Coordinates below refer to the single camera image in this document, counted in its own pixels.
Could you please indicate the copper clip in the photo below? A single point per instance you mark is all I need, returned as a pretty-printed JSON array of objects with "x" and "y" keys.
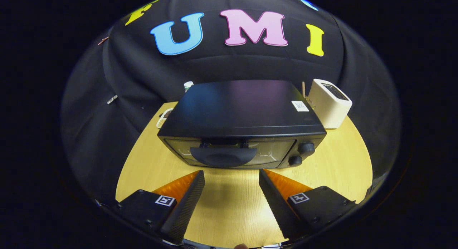
[{"x": 103, "y": 40}]

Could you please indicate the white green bottle cap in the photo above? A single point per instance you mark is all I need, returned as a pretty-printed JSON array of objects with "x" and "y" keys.
[{"x": 188, "y": 86}]

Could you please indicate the silver clip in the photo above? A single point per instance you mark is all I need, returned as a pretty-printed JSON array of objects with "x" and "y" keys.
[{"x": 112, "y": 99}]

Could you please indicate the black toaster oven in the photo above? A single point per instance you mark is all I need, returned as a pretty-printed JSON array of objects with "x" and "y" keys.
[{"x": 239, "y": 109}]

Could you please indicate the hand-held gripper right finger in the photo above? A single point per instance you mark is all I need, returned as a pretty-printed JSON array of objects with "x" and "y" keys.
[{"x": 275, "y": 202}]

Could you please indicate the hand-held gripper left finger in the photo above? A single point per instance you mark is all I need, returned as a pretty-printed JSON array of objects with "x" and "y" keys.
[{"x": 186, "y": 204}]

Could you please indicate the white bread toaster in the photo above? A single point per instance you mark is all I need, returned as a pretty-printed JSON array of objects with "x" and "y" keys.
[{"x": 327, "y": 109}]

